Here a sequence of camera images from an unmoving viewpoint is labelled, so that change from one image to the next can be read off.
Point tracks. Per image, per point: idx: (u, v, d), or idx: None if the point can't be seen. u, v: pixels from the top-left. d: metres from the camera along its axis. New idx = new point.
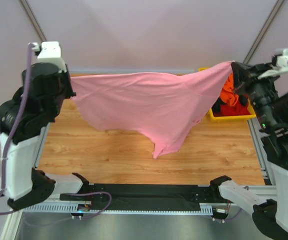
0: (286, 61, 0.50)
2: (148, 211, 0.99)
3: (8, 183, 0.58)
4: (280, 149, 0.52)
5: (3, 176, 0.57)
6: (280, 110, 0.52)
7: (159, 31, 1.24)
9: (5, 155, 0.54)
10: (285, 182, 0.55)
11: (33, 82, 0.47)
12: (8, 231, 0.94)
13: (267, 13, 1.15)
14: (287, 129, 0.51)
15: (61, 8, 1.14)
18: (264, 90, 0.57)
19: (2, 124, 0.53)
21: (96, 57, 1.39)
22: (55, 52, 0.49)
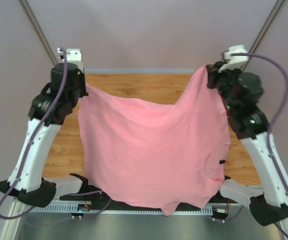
0: (229, 54, 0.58)
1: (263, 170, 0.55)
2: (147, 211, 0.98)
3: (26, 170, 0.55)
4: (239, 122, 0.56)
5: (25, 162, 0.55)
6: (237, 92, 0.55)
7: (159, 30, 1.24)
9: (32, 138, 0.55)
10: (253, 152, 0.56)
11: (62, 79, 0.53)
12: (8, 230, 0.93)
13: (268, 13, 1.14)
14: (242, 105, 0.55)
15: (62, 8, 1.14)
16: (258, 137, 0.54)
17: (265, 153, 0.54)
18: (226, 80, 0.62)
19: (36, 110, 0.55)
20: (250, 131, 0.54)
21: (96, 57, 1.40)
22: (77, 57, 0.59)
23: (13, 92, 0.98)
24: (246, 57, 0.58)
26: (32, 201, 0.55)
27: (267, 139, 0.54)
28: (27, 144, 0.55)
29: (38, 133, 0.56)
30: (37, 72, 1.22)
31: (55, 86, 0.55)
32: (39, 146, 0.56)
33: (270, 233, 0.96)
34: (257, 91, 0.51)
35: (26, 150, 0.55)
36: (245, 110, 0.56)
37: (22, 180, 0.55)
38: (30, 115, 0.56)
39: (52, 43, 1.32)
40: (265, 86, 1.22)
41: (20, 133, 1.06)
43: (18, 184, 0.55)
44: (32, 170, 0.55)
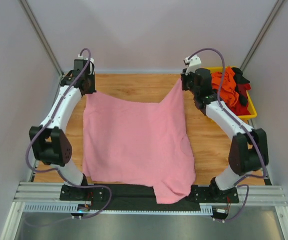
0: (186, 58, 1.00)
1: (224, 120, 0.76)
2: (147, 211, 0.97)
3: (58, 114, 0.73)
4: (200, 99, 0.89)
5: (57, 109, 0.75)
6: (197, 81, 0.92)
7: (159, 30, 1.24)
9: (65, 94, 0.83)
10: (214, 114, 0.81)
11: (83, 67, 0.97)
12: (8, 231, 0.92)
13: (268, 12, 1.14)
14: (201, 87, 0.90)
15: (62, 8, 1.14)
16: (212, 103, 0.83)
17: (219, 109, 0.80)
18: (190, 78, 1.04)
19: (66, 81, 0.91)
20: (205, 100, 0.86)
21: (95, 57, 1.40)
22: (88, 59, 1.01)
23: (13, 92, 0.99)
24: (199, 62, 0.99)
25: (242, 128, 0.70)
26: (62, 138, 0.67)
27: (218, 104, 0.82)
28: (60, 99, 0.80)
29: (68, 93, 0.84)
30: (37, 72, 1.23)
31: (78, 71, 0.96)
32: (68, 102, 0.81)
33: (270, 233, 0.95)
34: (206, 76, 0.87)
35: (60, 102, 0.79)
36: (203, 93, 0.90)
37: (55, 121, 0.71)
38: (62, 83, 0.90)
39: (52, 43, 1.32)
40: (265, 86, 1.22)
41: (20, 133, 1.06)
43: (51, 124, 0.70)
44: (62, 114, 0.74)
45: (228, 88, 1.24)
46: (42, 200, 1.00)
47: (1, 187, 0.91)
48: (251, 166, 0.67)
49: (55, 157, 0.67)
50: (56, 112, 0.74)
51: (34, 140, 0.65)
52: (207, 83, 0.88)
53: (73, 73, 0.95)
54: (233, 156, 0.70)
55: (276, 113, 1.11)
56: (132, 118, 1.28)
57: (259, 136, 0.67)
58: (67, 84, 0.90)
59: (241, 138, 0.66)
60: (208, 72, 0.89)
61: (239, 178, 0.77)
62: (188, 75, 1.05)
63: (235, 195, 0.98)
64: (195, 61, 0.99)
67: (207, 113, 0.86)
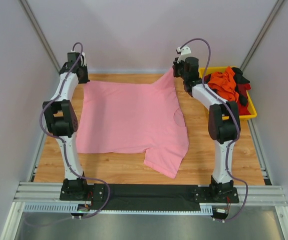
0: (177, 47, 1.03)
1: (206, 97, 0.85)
2: (147, 211, 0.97)
3: (65, 91, 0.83)
4: (187, 84, 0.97)
5: (61, 88, 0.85)
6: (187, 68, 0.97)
7: (159, 30, 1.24)
9: (66, 77, 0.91)
10: (199, 94, 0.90)
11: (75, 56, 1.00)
12: (8, 231, 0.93)
13: (267, 13, 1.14)
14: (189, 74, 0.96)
15: (62, 8, 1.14)
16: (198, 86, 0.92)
17: (202, 89, 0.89)
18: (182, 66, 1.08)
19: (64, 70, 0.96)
20: (192, 85, 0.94)
21: (94, 57, 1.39)
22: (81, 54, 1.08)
23: (13, 92, 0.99)
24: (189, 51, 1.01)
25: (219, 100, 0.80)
26: (70, 108, 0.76)
27: (202, 85, 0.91)
28: (63, 80, 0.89)
29: (68, 77, 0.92)
30: (37, 72, 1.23)
31: (71, 62, 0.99)
32: (70, 85, 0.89)
33: (271, 233, 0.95)
34: (194, 64, 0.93)
35: (63, 83, 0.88)
36: (191, 78, 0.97)
37: (62, 97, 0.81)
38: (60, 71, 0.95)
39: (52, 43, 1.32)
40: (264, 86, 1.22)
41: (20, 133, 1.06)
43: (59, 98, 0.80)
44: (67, 92, 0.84)
45: (228, 88, 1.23)
46: (42, 200, 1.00)
47: (1, 187, 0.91)
48: (226, 132, 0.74)
49: (66, 125, 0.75)
50: (61, 90, 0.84)
51: (46, 108, 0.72)
52: (195, 70, 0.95)
53: (68, 64, 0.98)
54: (211, 125, 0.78)
55: (276, 113, 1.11)
56: (126, 108, 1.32)
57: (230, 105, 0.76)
58: (66, 71, 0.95)
59: (214, 106, 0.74)
60: (196, 60, 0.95)
61: (225, 153, 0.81)
62: (179, 63, 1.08)
63: (235, 195, 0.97)
64: (187, 50, 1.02)
67: (194, 95, 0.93)
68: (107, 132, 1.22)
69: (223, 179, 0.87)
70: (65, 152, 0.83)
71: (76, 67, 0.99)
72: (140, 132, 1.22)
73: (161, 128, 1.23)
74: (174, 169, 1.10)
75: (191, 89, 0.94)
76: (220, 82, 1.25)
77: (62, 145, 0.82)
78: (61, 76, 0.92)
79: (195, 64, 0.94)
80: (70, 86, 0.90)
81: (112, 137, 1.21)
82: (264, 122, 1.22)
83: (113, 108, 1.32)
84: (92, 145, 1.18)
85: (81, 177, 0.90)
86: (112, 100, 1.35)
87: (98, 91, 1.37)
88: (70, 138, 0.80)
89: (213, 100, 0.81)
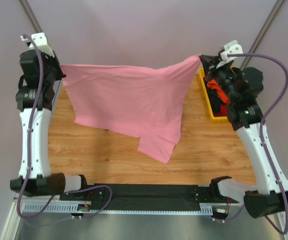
0: (226, 54, 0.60)
1: (259, 161, 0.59)
2: (147, 211, 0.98)
3: (35, 156, 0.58)
4: (235, 114, 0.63)
5: (31, 152, 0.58)
6: (238, 86, 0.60)
7: (159, 30, 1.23)
9: (31, 125, 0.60)
10: (248, 143, 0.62)
11: (33, 66, 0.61)
12: (8, 231, 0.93)
13: (268, 12, 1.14)
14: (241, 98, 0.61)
15: (61, 8, 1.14)
16: (251, 127, 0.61)
17: (258, 141, 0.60)
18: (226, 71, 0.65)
19: (24, 101, 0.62)
20: (243, 120, 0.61)
21: (95, 57, 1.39)
22: (42, 41, 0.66)
23: (12, 93, 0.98)
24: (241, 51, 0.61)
25: (279, 184, 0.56)
26: (50, 179, 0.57)
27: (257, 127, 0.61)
28: (28, 131, 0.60)
29: (34, 121, 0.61)
30: None
31: (32, 77, 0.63)
32: (40, 139, 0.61)
33: (271, 233, 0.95)
34: (256, 89, 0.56)
35: (30, 139, 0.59)
36: (242, 105, 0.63)
37: (35, 170, 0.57)
38: (20, 107, 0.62)
39: (51, 42, 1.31)
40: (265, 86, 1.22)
41: (20, 133, 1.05)
43: (31, 175, 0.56)
44: (40, 156, 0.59)
45: None
46: (42, 200, 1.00)
47: (0, 187, 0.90)
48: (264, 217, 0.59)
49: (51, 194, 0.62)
50: (30, 155, 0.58)
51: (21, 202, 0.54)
52: (253, 95, 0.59)
53: (30, 82, 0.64)
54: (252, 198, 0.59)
55: (277, 113, 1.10)
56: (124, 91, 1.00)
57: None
58: (30, 102, 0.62)
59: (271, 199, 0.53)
60: (259, 78, 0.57)
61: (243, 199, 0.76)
62: (221, 67, 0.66)
63: None
64: (236, 51, 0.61)
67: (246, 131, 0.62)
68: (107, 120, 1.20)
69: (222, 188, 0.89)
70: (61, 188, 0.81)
71: (44, 84, 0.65)
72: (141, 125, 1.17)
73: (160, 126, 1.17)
74: (167, 154, 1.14)
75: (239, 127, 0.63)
76: None
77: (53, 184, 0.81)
78: (24, 127, 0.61)
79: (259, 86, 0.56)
80: (41, 137, 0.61)
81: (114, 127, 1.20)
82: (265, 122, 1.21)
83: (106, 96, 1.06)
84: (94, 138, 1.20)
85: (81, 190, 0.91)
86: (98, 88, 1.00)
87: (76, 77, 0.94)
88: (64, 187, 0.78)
89: (272, 184, 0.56)
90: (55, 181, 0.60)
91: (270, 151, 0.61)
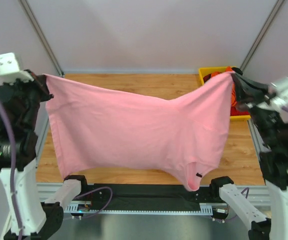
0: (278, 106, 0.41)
1: (279, 225, 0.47)
2: (147, 211, 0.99)
3: (27, 216, 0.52)
4: (272, 168, 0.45)
5: (18, 212, 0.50)
6: (285, 136, 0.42)
7: (159, 29, 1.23)
9: (12, 188, 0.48)
10: (277, 201, 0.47)
11: None
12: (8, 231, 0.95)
13: (268, 12, 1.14)
14: (285, 154, 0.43)
15: (62, 8, 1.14)
16: None
17: None
18: (266, 112, 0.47)
19: None
20: (282, 181, 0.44)
21: (95, 57, 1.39)
22: (12, 67, 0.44)
23: None
24: None
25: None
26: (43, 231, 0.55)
27: None
28: (12, 195, 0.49)
29: (18, 183, 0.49)
30: (37, 71, 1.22)
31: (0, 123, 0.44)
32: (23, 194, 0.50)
33: None
34: None
35: (14, 200, 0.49)
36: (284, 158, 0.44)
37: (26, 226, 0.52)
38: None
39: (51, 42, 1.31)
40: None
41: None
43: (25, 231, 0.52)
44: (30, 213, 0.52)
45: None
46: None
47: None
48: None
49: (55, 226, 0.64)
50: (19, 216, 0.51)
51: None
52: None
53: (0, 129, 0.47)
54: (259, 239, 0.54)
55: None
56: (133, 103, 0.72)
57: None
58: (0, 156, 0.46)
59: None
60: None
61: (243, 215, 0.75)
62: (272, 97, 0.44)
63: None
64: None
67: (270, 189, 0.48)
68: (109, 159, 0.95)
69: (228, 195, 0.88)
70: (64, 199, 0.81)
71: (19, 131, 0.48)
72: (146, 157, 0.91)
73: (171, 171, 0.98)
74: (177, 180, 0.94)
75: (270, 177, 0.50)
76: None
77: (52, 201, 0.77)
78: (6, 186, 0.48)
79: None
80: (28, 193, 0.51)
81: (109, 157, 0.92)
82: None
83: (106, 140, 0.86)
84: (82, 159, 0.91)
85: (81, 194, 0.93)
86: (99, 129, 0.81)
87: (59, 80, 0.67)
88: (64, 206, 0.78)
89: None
90: (49, 225, 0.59)
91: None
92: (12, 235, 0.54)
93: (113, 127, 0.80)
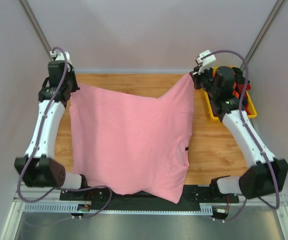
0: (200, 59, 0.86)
1: (241, 142, 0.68)
2: (148, 211, 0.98)
3: (44, 138, 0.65)
4: (218, 105, 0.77)
5: (40, 135, 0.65)
6: (218, 81, 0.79)
7: (159, 30, 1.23)
9: (46, 112, 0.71)
10: (231, 123, 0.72)
11: (57, 69, 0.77)
12: (8, 231, 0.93)
13: (268, 12, 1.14)
14: (219, 91, 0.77)
15: (62, 8, 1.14)
16: (232, 114, 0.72)
17: (239, 123, 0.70)
18: (206, 79, 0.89)
19: (44, 96, 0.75)
20: (225, 106, 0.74)
21: (95, 57, 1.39)
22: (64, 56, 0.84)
23: (12, 93, 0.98)
24: (214, 57, 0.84)
25: (263, 155, 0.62)
26: (52, 165, 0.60)
27: (238, 112, 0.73)
28: (42, 117, 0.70)
29: (50, 110, 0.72)
30: (37, 72, 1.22)
31: (54, 78, 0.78)
32: (51, 121, 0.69)
33: (271, 233, 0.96)
34: (229, 79, 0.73)
35: (43, 123, 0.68)
36: (223, 97, 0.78)
37: (41, 148, 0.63)
38: (40, 98, 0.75)
39: (51, 43, 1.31)
40: (264, 86, 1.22)
41: (20, 133, 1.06)
43: (37, 152, 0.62)
44: (48, 137, 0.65)
45: None
46: (42, 201, 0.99)
47: (0, 187, 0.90)
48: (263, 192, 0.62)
49: (50, 182, 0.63)
50: (40, 136, 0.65)
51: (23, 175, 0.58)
52: (229, 86, 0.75)
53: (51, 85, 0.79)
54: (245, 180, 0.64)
55: (277, 112, 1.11)
56: (138, 99, 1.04)
57: (280, 169, 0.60)
58: (47, 96, 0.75)
59: (259, 172, 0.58)
60: (231, 73, 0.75)
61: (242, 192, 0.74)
62: (202, 74, 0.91)
63: (235, 195, 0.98)
64: (210, 58, 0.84)
67: (224, 121, 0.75)
68: (105, 175, 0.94)
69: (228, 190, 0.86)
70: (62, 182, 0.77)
71: (62, 87, 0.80)
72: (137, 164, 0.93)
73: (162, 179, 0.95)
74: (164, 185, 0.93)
75: (223, 112, 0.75)
76: None
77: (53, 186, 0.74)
78: (41, 111, 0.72)
79: (230, 79, 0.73)
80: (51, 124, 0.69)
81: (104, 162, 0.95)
82: (264, 122, 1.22)
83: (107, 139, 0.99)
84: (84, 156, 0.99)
85: (80, 189, 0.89)
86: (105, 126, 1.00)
87: (87, 86, 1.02)
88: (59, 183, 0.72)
89: (257, 154, 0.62)
90: (56, 165, 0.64)
91: (252, 129, 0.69)
92: (24, 157, 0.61)
93: (112, 130, 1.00)
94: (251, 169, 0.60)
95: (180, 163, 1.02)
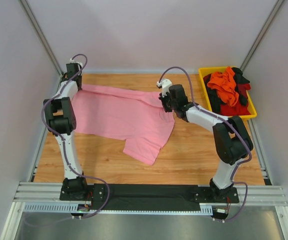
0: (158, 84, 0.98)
1: (203, 120, 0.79)
2: (148, 211, 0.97)
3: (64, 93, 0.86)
4: (179, 112, 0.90)
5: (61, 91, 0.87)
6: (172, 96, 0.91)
7: (158, 30, 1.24)
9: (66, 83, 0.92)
10: (190, 115, 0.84)
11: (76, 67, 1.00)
12: (8, 231, 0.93)
13: (268, 12, 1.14)
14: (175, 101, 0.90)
15: (62, 9, 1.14)
16: (192, 113, 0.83)
17: (195, 110, 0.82)
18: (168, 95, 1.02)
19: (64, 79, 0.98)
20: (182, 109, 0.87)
21: (95, 57, 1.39)
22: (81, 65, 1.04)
23: (12, 93, 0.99)
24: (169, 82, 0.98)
25: (220, 118, 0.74)
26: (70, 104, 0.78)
27: (195, 107, 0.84)
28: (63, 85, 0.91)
29: (69, 84, 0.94)
30: (37, 72, 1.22)
31: (70, 73, 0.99)
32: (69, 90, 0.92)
33: (271, 233, 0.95)
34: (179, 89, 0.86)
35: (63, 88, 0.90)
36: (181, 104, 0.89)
37: (62, 95, 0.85)
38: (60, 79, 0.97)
39: (51, 43, 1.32)
40: (264, 86, 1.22)
41: (20, 133, 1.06)
43: (59, 97, 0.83)
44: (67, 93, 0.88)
45: (228, 88, 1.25)
46: (42, 200, 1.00)
47: (0, 187, 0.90)
48: (238, 152, 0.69)
49: (66, 121, 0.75)
50: (62, 90, 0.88)
51: (46, 104, 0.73)
52: (182, 94, 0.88)
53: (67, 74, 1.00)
54: (219, 148, 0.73)
55: (276, 112, 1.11)
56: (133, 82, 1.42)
57: (236, 122, 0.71)
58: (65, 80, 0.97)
59: (218, 126, 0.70)
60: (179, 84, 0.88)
61: (233, 169, 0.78)
62: (166, 96, 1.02)
63: (235, 195, 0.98)
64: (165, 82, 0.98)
67: (190, 119, 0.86)
68: (100, 134, 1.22)
69: (226, 185, 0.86)
70: (65, 151, 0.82)
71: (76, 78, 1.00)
72: (133, 123, 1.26)
73: (152, 140, 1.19)
74: (155, 144, 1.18)
75: (186, 114, 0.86)
76: (220, 82, 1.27)
77: (61, 143, 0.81)
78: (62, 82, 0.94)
79: (180, 89, 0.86)
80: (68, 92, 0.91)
81: (107, 127, 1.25)
82: (264, 122, 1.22)
83: (109, 111, 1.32)
84: (91, 125, 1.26)
85: (81, 175, 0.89)
86: (107, 101, 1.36)
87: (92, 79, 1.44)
88: (69, 136, 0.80)
89: (214, 120, 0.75)
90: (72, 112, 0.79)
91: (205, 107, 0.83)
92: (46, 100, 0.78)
93: (113, 103, 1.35)
94: (216, 133, 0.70)
95: (166, 122, 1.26)
